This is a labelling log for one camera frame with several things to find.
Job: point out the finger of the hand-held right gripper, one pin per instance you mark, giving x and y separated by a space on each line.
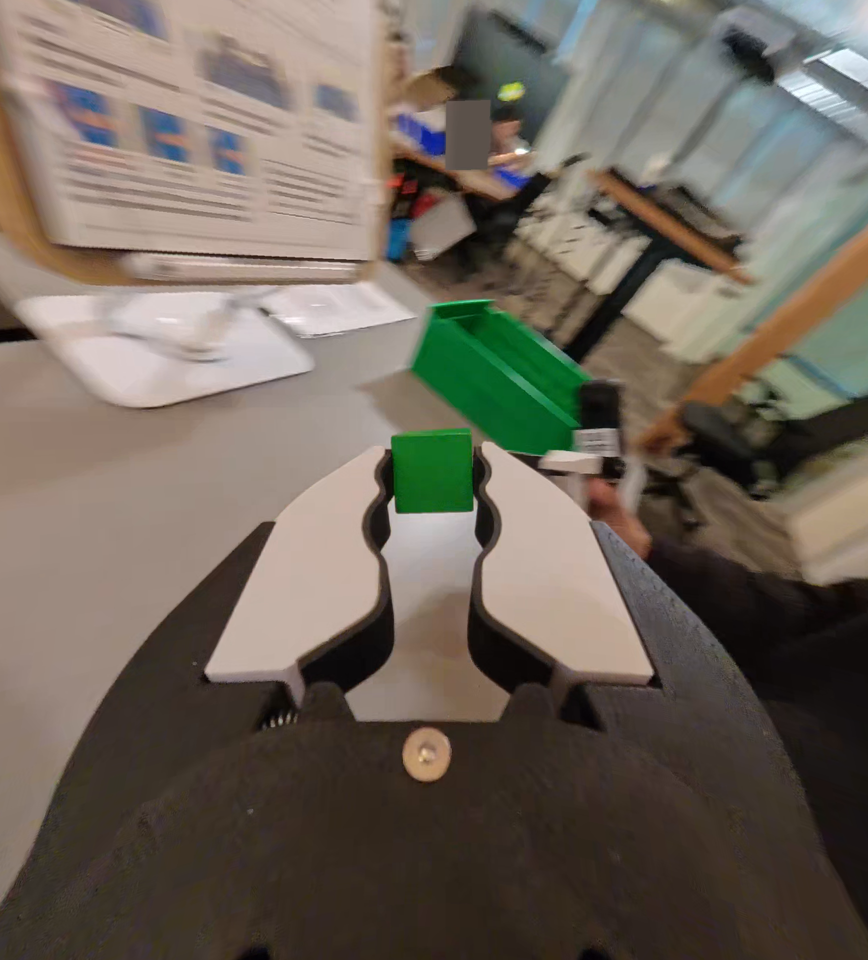
573 463

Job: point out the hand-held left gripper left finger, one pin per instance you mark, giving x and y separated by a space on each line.
306 592

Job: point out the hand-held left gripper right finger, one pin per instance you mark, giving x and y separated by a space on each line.
561 592

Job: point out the green plastic bin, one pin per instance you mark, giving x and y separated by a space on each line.
494 390

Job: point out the green cube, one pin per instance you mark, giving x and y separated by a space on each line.
432 472

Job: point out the person's right forearm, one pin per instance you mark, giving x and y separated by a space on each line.
719 592

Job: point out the person's right hand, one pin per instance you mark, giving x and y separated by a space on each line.
618 517

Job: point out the black office chair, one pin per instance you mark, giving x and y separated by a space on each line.
719 442

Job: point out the wooden table black legs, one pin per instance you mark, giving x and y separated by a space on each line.
666 223

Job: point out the wooden beam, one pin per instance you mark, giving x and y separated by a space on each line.
779 322

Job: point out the grey flat panel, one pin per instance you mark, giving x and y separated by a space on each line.
441 229

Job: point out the laminated paper sheet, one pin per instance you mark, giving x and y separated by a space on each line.
344 311

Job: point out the instruction poster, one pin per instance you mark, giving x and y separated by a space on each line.
179 150

